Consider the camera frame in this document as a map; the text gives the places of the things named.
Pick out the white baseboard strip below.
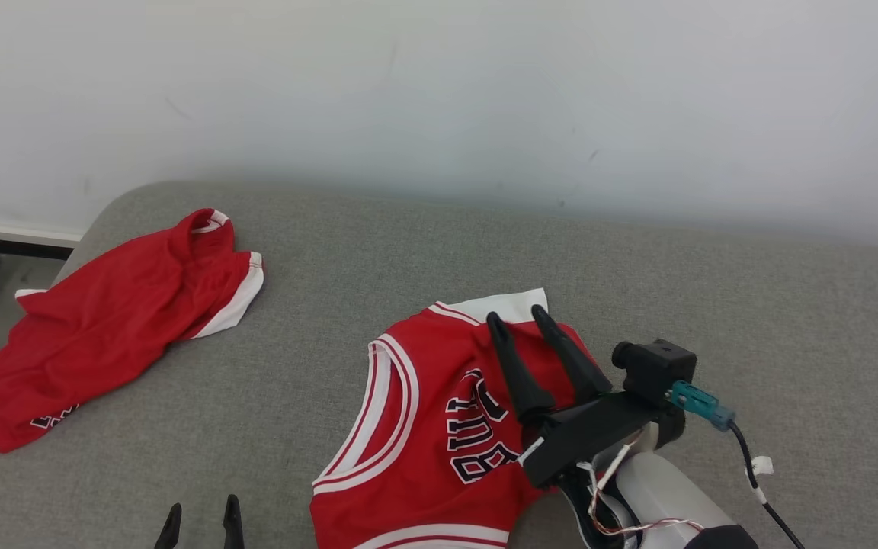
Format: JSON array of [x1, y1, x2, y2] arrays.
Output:
[[0, 221, 83, 251]]

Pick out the red basketball jersey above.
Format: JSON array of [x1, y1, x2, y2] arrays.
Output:
[[309, 287, 600, 549]]

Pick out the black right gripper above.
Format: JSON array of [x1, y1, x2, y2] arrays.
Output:
[[486, 305, 686, 489]]

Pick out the thin black cable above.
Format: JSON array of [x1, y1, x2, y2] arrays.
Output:
[[727, 423, 807, 549]]

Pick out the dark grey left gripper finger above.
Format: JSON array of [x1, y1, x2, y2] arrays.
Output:
[[223, 495, 245, 549], [154, 503, 183, 549]]

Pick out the thin red white wires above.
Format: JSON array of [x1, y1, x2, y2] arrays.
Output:
[[576, 438, 705, 536]]

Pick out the teal cable connector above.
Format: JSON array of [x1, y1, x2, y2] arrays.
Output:
[[666, 380, 737, 432]]

